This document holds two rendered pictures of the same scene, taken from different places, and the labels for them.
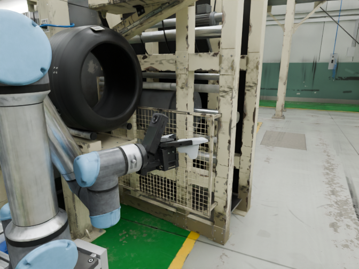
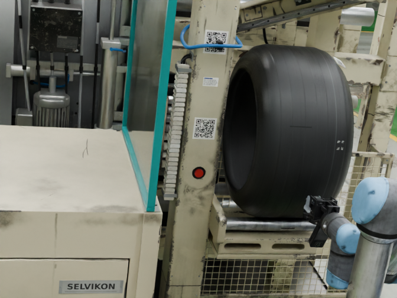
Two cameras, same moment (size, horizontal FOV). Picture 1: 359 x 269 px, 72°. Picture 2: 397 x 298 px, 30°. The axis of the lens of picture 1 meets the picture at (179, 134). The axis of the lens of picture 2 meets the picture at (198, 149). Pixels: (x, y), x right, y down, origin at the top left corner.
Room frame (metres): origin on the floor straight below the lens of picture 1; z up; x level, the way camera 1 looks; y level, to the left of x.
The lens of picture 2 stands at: (0.06, 2.51, 2.01)
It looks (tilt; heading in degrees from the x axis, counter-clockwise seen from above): 21 degrees down; 313
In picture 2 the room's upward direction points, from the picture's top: 7 degrees clockwise
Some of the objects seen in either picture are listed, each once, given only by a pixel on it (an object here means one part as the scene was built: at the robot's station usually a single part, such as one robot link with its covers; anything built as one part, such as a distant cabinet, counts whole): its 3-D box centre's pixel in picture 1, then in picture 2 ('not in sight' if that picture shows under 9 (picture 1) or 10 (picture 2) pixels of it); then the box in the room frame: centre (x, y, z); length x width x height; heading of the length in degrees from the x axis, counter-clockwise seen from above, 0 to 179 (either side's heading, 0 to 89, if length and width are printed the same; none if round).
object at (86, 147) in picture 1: (75, 142); (265, 240); (1.43, 0.62, 0.83); 0.36 x 0.09 x 0.06; 57
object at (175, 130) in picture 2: not in sight; (176, 132); (1.69, 0.86, 1.19); 0.05 x 0.04 x 0.48; 147
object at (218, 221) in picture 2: not in sight; (210, 205); (1.64, 0.69, 0.90); 0.40 x 0.03 x 0.10; 147
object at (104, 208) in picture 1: (101, 200); not in sight; (0.57, 0.20, 0.94); 0.11 x 0.08 x 0.11; 40
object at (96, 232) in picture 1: (80, 232); not in sight; (1.67, 0.77, 0.02); 0.27 x 0.27 x 0.04; 57
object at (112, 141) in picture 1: (95, 142); (253, 231); (1.54, 0.55, 0.80); 0.37 x 0.36 x 0.02; 147
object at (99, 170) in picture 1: (100, 167); not in sight; (0.56, 0.19, 1.04); 0.11 x 0.08 x 0.09; 130
